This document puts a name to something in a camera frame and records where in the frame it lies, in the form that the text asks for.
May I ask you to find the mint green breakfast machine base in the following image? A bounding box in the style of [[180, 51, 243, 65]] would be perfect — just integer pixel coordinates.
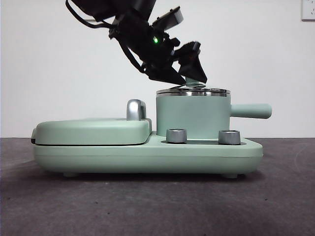
[[32, 131, 264, 178]]

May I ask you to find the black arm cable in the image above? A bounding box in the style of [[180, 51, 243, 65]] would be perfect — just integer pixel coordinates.
[[65, 0, 112, 28], [120, 41, 149, 75]]

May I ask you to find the black control panel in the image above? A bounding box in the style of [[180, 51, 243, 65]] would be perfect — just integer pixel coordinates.
[[161, 140, 248, 146]]

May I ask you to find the mint green griddle cover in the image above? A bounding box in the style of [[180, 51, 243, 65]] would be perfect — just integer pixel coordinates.
[[31, 117, 153, 146]]

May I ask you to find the glass lid with green knob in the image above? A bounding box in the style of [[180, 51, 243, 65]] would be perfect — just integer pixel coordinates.
[[156, 77, 228, 95]]

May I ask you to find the white wall socket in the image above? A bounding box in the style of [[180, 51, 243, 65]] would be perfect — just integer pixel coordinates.
[[301, 0, 315, 21]]

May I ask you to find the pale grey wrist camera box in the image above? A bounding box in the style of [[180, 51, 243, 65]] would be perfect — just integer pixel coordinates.
[[152, 7, 184, 31]]

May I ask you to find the silver griddle cover handle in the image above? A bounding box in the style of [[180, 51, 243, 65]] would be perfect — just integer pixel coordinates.
[[126, 99, 148, 121]]

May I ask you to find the silver control knob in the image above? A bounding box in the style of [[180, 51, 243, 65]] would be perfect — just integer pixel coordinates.
[[218, 129, 241, 146], [166, 128, 188, 144]]

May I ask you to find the mint green pot with handle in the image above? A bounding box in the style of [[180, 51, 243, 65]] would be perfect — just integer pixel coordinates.
[[156, 92, 272, 139]]

